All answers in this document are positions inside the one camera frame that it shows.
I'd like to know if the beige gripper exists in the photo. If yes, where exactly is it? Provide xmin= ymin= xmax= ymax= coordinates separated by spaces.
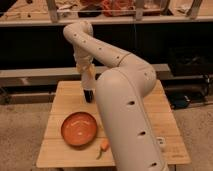
xmin=76 ymin=64 xmax=96 ymax=91

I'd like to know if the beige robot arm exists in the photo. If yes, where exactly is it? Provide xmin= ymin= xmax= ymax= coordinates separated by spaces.
xmin=63 ymin=21 xmax=169 ymax=171

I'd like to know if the black eraser block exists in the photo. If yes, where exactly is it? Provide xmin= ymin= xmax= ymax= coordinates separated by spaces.
xmin=84 ymin=90 xmax=94 ymax=103

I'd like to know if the orange ceramic bowl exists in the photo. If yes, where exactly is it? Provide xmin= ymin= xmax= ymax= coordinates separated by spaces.
xmin=61 ymin=112 xmax=98 ymax=147

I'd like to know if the wooden table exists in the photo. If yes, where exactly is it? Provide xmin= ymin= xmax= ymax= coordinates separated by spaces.
xmin=37 ymin=81 xmax=190 ymax=169

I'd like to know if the low wooden bench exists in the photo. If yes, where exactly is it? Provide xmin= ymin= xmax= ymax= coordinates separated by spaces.
xmin=0 ymin=63 xmax=172 ymax=88

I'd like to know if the orange toy carrot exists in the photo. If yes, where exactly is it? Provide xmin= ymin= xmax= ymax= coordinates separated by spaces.
xmin=97 ymin=139 xmax=110 ymax=159

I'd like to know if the wooden shelf with clutter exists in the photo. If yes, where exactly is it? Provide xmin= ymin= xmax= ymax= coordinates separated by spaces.
xmin=0 ymin=0 xmax=213 ymax=27

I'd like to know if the white plastic bottle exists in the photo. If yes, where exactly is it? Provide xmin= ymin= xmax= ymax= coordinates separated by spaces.
xmin=157 ymin=137 xmax=166 ymax=147

